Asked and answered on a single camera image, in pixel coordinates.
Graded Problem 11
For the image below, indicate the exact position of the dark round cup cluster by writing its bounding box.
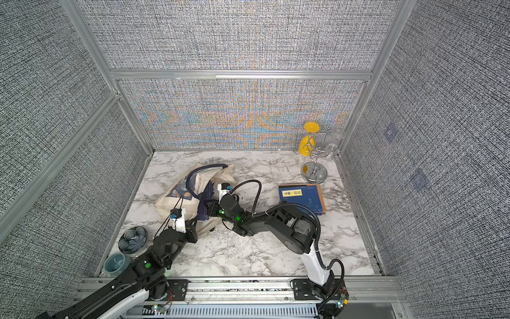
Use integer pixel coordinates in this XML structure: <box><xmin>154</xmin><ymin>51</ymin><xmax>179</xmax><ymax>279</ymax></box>
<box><xmin>118</xmin><ymin>227</ymin><xmax>148</xmax><ymax>255</ymax></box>

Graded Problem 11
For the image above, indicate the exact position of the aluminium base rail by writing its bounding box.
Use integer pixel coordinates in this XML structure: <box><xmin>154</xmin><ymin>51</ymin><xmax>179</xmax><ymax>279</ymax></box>
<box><xmin>75</xmin><ymin>274</ymin><xmax>399</xmax><ymax>319</ymax></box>

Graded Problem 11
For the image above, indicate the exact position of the yellow wine glass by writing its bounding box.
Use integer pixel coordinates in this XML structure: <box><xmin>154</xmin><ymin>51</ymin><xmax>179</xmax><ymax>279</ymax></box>
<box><xmin>298</xmin><ymin>122</ymin><xmax>320</xmax><ymax>156</ymax></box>

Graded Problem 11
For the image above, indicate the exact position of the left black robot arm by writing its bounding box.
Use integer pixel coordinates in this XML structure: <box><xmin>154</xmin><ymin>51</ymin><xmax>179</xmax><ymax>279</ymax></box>
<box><xmin>37</xmin><ymin>226</ymin><xmax>197</xmax><ymax>318</ymax></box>

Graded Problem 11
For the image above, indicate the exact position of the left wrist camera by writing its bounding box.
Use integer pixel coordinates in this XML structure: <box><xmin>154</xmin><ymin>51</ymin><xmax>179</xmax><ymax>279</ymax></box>
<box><xmin>168</xmin><ymin>208</ymin><xmax>186</xmax><ymax>233</ymax></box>

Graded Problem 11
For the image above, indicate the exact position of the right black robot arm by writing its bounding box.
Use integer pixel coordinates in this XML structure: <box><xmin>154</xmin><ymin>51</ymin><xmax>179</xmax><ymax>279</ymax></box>
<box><xmin>205</xmin><ymin>194</ymin><xmax>349</xmax><ymax>302</ymax></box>

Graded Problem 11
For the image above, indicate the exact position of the clear wine glass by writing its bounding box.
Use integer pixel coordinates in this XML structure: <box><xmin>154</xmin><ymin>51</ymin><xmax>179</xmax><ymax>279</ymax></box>
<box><xmin>325</xmin><ymin>129</ymin><xmax>345</xmax><ymax>161</ymax></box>

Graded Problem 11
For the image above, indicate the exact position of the teal ceramic cup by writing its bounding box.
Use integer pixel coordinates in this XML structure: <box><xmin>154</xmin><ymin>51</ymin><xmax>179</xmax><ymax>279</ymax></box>
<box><xmin>103</xmin><ymin>253</ymin><xmax>131</xmax><ymax>277</ymax></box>

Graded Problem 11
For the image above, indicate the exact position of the blue book stack in bag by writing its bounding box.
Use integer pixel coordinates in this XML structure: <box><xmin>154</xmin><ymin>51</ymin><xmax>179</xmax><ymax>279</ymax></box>
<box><xmin>197</xmin><ymin>182</ymin><xmax>219</xmax><ymax>221</ymax></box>

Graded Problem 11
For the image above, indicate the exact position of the cream canvas tote bag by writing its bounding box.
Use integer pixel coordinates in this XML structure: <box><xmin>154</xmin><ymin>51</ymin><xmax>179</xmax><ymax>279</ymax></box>
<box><xmin>155</xmin><ymin>163</ymin><xmax>236</xmax><ymax>236</ymax></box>

